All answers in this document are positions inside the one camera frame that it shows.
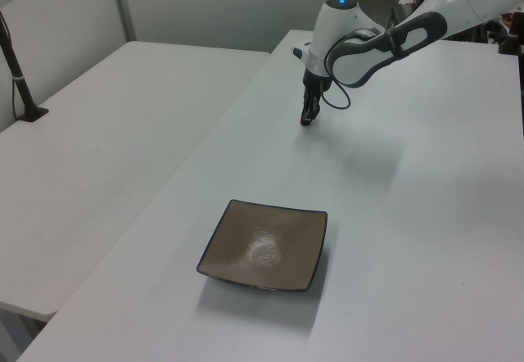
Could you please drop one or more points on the black camera stand pole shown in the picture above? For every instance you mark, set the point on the black camera stand pole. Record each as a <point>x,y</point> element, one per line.
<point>18,79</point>

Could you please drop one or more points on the grey metal partition post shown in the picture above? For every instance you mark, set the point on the grey metal partition post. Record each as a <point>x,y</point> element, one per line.
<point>123,5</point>

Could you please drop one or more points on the red strawberry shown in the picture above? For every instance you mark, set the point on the red strawberry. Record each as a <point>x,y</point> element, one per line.
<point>303,122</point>

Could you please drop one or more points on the square brown ceramic plate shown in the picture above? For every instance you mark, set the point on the square brown ceramic plate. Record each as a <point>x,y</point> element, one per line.
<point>262,247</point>

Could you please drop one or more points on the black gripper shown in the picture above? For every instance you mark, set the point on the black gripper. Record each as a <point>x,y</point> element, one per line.
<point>315,78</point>

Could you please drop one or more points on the white side table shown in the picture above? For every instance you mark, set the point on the white side table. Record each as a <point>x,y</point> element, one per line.
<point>102,132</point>

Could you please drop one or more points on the black table clamp stand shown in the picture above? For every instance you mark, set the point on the black table clamp stand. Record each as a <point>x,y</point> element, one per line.
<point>509,44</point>

